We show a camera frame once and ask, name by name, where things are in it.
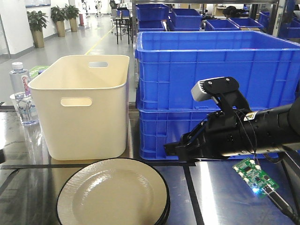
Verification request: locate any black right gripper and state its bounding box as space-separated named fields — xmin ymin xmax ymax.
xmin=164 ymin=110 xmax=251 ymax=161

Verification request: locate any beige plate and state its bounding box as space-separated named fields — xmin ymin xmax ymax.
xmin=57 ymin=158 xmax=168 ymax=225
xmin=155 ymin=187 xmax=171 ymax=225

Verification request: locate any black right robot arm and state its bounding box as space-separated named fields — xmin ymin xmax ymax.
xmin=175 ymin=99 xmax=300 ymax=161

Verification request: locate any lower blue plastic crate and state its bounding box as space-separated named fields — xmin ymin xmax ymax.
xmin=137 ymin=103 xmax=218 ymax=160

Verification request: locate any green circuit board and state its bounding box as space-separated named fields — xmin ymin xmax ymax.
xmin=232 ymin=157 xmax=279 ymax=197

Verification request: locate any cream plastic basket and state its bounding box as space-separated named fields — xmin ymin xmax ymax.
xmin=29 ymin=55 xmax=130 ymax=160

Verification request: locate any large blue plastic crate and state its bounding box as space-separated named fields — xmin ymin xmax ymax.
xmin=135 ymin=31 xmax=300 ymax=111

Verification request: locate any small paper cup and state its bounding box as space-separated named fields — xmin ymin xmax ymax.
xmin=10 ymin=93 xmax=19 ymax=114

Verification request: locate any potted plant gold pot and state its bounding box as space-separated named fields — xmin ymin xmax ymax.
xmin=27 ymin=11 xmax=48 ymax=48
xmin=64 ymin=4 xmax=79 ymax=32
xmin=51 ymin=6 xmax=66 ymax=37

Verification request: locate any clear water bottle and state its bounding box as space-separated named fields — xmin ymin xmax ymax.
xmin=9 ymin=62 xmax=39 ymax=126

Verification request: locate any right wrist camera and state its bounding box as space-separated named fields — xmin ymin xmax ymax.
xmin=191 ymin=77 xmax=250 ymax=115

